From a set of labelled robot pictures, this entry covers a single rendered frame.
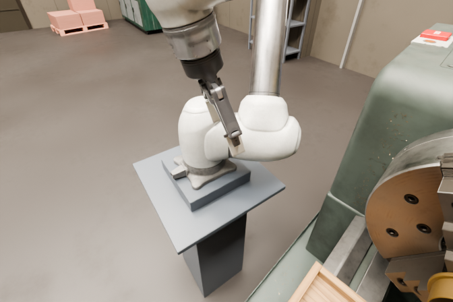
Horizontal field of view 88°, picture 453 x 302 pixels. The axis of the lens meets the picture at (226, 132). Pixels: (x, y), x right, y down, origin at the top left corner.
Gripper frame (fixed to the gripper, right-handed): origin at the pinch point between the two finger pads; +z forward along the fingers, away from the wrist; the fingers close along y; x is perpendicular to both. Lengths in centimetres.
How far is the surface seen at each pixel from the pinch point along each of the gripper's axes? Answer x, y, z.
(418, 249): 20.2, 34.0, 13.2
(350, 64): 255, -229, 176
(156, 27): 8, -552, 103
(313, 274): 3.6, 27.8, 21.3
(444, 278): 15.2, 39.1, 4.6
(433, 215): 21.8, 32.6, 5.0
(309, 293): 0.9, 30.0, 22.7
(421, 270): 17.2, 36.6, 12.0
